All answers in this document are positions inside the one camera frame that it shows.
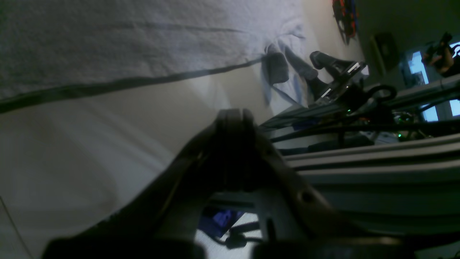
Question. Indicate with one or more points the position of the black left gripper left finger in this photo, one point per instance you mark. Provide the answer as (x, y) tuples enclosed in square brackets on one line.
[(160, 223)]

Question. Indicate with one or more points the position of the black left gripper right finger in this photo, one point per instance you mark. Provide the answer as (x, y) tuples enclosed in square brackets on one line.
[(297, 222)]

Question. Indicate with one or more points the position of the grey T-shirt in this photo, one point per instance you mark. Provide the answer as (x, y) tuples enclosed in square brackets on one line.
[(61, 49)]

